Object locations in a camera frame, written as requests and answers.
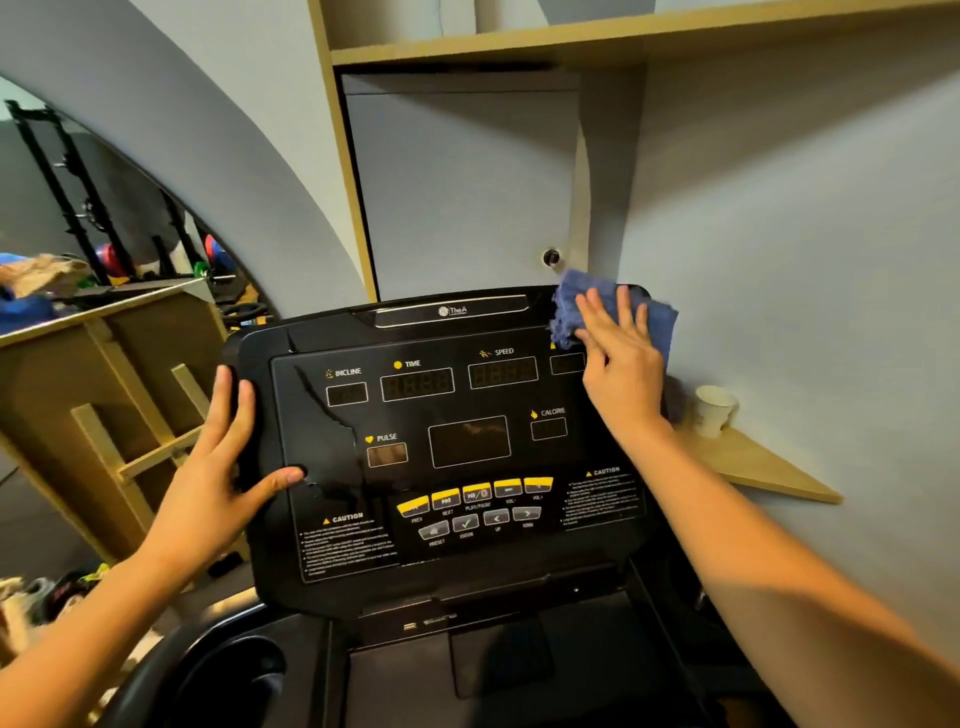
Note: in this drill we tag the person's right hand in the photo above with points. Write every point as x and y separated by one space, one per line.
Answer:
622 375

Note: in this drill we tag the person's left hand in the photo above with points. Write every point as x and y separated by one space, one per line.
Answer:
199 502

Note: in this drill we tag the person's right middle finger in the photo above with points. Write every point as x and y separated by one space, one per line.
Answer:
604 313

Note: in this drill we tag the person's right thumb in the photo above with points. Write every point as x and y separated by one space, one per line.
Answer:
590 351

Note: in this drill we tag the person's left thumb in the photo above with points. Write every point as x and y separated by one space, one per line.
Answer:
274 486

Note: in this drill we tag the person's left middle finger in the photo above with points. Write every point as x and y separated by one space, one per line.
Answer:
219 409

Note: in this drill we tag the person's right little finger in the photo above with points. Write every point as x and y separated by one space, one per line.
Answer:
643 322

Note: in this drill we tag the blue cleaning cloth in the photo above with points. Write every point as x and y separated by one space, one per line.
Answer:
660 322

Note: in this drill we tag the black treadmill console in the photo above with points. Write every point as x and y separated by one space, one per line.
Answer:
450 465

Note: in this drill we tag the person's right forearm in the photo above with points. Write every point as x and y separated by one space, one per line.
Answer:
750 540

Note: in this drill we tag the person's left forearm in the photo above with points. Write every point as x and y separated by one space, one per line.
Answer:
82 645

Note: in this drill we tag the round metal door lock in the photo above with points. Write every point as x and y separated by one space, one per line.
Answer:
551 257

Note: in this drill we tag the white paper cup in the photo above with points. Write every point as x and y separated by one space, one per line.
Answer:
712 411

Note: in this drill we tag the wooden framed panel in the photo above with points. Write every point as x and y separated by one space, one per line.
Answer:
97 375

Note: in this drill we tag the wooden corner shelf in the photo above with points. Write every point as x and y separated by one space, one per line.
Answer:
750 461

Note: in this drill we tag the grey cabinet door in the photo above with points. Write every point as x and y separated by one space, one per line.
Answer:
465 187

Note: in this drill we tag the blue bag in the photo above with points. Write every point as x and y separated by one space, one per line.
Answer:
22 311

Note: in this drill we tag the brown crumpled bag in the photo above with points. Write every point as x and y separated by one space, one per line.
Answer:
41 274

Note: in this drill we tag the black treadmill cup holder tray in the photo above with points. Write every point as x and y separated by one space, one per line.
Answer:
420 667

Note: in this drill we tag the pile of clutter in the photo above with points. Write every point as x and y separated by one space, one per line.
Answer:
45 607

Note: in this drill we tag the black squat rack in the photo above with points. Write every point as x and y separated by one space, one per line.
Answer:
60 187

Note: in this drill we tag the wooden wall shelf unit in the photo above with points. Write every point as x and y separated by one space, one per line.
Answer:
525 45

